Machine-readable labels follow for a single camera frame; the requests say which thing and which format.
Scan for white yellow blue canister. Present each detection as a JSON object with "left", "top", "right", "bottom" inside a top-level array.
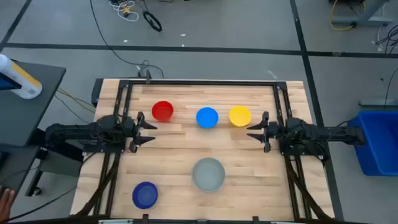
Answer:
[{"left": 0, "top": 54, "right": 44, "bottom": 100}]

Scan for white cable bundle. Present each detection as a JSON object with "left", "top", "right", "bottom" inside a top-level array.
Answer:
[{"left": 108, "top": 0, "right": 140, "bottom": 23}]

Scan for dark blue plastic bowl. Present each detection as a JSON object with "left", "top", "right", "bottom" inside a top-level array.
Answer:
[{"left": 132, "top": 181, "right": 159, "bottom": 210}]

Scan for dark grey side table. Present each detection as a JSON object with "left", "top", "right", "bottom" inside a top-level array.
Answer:
[{"left": 0, "top": 58, "right": 85, "bottom": 198}]

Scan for tangled black cables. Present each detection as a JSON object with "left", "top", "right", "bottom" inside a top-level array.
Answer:
[{"left": 375, "top": 24, "right": 398, "bottom": 54}]

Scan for long black floor cable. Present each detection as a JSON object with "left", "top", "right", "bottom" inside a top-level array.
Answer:
[{"left": 89, "top": 0, "right": 165, "bottom": 79}]

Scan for coiled black cable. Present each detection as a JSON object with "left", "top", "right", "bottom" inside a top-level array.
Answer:
[{"left": 142, "top": 10, "right": 163, "bottom": 32}]

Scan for grey desk leg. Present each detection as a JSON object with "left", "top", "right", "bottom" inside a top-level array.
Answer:
[{"left": 330, "top": 0, "right": 395, "bottom": 27}]

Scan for blue plastic bin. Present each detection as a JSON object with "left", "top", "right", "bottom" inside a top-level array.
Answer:
[{"left": 348, "top": 110, "right": 398, "bottom": 177}]

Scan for black table frame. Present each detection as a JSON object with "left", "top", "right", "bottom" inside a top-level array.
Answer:
[{"left": 91, "top": 77, "right": 313, "bottom": 222}]

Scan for red plastic bowl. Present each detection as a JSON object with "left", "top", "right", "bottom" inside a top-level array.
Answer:
[{"left": 151, "top": 100, "right": 175, "bottom": 123}]

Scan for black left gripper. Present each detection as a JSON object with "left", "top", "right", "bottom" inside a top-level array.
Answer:
[{"left": 123, "top": 111, "right": 158, "bottom": 154}]

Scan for large grey bowl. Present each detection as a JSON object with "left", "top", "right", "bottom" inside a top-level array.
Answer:
[{"left": 192, "top": 157, "right": 226, "bottom": 192}]

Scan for yellow plastic bowl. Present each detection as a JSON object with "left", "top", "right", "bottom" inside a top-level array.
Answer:
[{"left": 228, "top": 105, "right": 252, "bottom": 128}]

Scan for yellow floor cable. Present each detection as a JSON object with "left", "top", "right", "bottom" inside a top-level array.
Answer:
[{"left": 328, "top": 0, "right": 356, "bottom": 31}]

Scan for black cable bundle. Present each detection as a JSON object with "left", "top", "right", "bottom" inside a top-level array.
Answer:
[
  {"left": 284, "top": 154, "right": 335, "bottom": 220},
  {"left": 74, "top": 151, "right": 122, "bottom": 217}
]

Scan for thin yellow wires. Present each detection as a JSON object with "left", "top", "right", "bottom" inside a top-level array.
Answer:
[{"left": 57, "top": 88, "right": 96, "bottom": 113}]

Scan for light blue plastic bowl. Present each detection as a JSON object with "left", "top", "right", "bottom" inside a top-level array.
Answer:
[{"left": 195, "top": 106, "right": 220, "bottom": 129}]

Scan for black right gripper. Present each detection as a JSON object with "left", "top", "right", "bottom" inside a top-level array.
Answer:
[{"left": 246, "top": 111, "right": 282, "bottom": 154}]

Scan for person's hand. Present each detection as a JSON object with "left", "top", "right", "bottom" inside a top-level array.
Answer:
[{"left": 0, "top": 187, "right": 16, "bottom": 220}]

